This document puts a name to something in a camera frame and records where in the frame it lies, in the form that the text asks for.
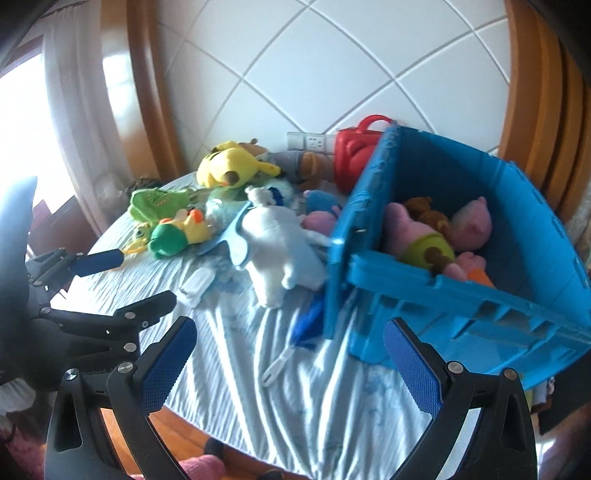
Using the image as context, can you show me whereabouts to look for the blue and pink small plush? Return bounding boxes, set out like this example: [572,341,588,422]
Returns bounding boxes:
[301,190,342,237]

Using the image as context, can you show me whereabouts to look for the teal plush in plastic bag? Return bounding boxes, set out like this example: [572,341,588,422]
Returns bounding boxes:
[205,178,296,230]

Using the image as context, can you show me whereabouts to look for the red plastic toy case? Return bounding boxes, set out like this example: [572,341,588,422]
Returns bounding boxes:
[334,114,394,194]

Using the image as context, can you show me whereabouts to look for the green frog plush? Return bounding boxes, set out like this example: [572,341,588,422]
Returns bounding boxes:
[127,188,195,223]

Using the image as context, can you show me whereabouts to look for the pink and grey round plush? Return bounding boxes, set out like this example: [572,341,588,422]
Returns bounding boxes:
[450,196,493,252]

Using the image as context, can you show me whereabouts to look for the yellow duck plush green hat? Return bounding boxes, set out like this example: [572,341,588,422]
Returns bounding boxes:
[147,209,213,258]

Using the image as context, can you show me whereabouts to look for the white striped tablecloth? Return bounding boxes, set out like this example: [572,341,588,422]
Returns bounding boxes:
[50,171,482,480]

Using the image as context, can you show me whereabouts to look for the brown teddy bear plush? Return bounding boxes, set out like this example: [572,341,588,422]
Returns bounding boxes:
[404,197,452,240]

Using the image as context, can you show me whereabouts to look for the striped shirt brown doll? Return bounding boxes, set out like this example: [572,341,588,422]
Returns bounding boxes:
[264,150,334,191]

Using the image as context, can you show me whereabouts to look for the pink pig plush green shirt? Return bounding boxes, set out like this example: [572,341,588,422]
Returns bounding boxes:
[384,202,494,287]

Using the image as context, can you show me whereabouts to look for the yellow Pikachu plush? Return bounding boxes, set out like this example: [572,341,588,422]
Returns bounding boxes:
[195,141,281,188]

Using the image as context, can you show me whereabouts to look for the blue plastic storage crate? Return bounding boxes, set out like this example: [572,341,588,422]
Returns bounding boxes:
[324,125,590,388]

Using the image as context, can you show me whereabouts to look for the white seal plush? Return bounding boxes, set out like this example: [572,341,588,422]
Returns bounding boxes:
[240,186,329,309]

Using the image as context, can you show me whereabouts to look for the white curtain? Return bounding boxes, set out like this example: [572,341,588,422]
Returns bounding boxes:
[42,1,132,234]

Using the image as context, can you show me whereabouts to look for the white wall socket strip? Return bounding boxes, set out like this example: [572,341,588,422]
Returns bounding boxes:
[286,132,335,154]

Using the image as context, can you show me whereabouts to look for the green one-eyed monster toy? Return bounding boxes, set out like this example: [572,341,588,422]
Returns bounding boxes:
[131,223,153,247]

